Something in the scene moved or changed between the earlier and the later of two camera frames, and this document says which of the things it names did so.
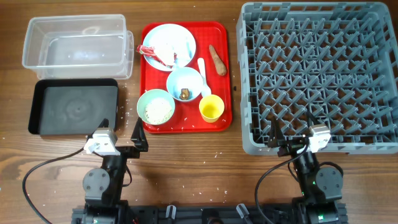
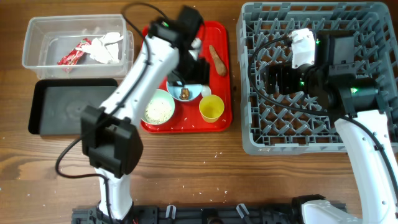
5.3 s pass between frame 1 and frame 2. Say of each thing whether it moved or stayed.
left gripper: moved
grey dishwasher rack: stayed
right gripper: moved
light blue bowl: stayed
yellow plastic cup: stayed
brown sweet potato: stayed
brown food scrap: stayed
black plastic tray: stayed
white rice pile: stayed
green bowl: stayed
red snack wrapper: moved
